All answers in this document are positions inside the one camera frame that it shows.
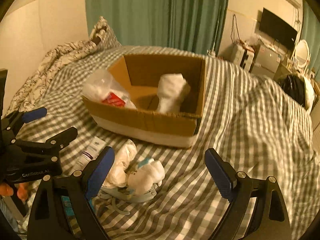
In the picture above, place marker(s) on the wall television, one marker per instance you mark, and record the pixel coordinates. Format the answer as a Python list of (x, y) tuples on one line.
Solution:
[(278, 29)]

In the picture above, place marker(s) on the grey green pliers tool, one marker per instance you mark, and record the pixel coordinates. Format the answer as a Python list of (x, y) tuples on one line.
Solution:
[(115, 194)]

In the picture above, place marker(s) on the grey cabinet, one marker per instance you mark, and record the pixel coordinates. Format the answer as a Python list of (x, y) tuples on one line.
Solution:
[(265, 62)]

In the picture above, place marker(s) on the green curtain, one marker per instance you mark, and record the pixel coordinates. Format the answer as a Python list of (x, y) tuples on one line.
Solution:
[(191, 25)]

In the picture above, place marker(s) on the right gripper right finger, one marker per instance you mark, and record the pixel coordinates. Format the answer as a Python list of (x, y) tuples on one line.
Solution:
[(269, 218)]

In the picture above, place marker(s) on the white sock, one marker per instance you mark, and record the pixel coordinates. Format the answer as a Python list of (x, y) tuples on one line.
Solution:
[(172, 91)]

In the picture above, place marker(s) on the black and white bag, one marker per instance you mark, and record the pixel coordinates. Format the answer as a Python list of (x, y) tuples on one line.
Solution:
[(299, 88)]

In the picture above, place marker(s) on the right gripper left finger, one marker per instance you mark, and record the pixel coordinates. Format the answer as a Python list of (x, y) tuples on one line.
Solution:
[(48, 218)]

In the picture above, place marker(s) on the oval white mirror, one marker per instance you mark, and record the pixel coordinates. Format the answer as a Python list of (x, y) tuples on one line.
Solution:
[(302, 54)]

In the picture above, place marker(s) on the green curtain right window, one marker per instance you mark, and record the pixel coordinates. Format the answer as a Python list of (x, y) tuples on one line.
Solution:
[(311, 33)]

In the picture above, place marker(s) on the floral pillow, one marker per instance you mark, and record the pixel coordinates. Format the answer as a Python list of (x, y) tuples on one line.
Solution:
[(102, 36)]

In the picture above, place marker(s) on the white bunny plush toy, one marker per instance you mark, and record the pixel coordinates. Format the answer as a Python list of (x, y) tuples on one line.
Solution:
[(147, 173)]

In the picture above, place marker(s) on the clear plastic jar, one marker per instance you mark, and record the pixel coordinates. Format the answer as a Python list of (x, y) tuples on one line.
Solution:
[(102, 87)]

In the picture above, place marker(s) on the teal blister pack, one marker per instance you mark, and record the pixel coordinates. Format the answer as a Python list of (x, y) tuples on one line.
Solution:
[(70, 215)]

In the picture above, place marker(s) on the cardboard box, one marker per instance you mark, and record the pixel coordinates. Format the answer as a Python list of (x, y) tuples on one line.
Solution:
[(139, 74)]

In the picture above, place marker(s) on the white cream tube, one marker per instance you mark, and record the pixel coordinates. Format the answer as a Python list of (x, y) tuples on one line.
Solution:
[(90, 153)]

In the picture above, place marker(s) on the person hand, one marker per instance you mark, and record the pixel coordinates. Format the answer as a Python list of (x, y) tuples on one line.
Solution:
[(21, 190)]

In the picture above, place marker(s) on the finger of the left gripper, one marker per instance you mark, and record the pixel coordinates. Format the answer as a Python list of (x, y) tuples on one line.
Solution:
[(53, 144), (12, 123)]

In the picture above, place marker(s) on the floral patterned duvet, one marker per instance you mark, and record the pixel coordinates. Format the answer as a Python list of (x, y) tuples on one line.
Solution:
[(35, 86)]

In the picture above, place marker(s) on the grey checkered bed cover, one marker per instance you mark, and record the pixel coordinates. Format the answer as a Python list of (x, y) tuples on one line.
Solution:
[(248, 119)]

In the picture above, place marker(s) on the white suitcase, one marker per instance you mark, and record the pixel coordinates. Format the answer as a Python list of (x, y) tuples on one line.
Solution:
[(242, 55)]

